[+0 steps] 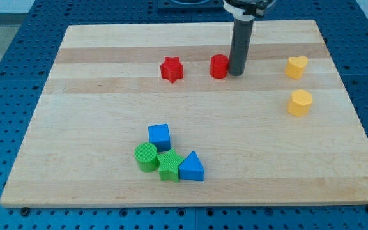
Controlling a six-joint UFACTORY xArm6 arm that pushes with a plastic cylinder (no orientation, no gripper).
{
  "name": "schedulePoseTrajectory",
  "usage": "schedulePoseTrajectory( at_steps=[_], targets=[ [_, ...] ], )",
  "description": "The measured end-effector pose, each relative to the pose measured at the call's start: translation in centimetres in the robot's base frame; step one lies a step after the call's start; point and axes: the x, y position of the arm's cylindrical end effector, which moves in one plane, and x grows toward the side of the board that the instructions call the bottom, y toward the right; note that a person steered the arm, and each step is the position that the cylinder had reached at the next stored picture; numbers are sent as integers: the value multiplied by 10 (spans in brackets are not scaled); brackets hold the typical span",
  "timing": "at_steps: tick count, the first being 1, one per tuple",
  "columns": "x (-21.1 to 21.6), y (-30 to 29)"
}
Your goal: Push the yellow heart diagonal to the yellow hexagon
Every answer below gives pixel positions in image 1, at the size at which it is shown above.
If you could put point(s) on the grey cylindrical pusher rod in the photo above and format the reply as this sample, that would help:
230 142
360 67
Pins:
242 31

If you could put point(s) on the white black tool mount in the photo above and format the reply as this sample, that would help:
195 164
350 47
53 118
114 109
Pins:
248 8

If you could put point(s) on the yellow heart block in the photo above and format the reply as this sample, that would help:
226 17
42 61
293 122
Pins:
296 66

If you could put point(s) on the yellow hexagon block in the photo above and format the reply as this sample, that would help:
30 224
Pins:
299 103

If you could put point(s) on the red cylinder block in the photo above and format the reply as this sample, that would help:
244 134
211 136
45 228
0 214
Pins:
219 66

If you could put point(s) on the red star block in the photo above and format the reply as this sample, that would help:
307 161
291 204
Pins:
171 69

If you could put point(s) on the blue cube block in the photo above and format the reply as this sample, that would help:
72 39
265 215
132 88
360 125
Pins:
159 136

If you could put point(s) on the wooden board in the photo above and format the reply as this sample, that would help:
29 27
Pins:
105 89

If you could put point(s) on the blue triangle block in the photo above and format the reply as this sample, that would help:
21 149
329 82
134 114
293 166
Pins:
191 168

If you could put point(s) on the green star block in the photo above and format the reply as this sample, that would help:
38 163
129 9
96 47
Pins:
169 163

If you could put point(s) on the green cylinder block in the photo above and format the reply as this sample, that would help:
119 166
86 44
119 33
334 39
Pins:
146 157

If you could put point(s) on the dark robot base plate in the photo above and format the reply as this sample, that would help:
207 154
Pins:
166 5

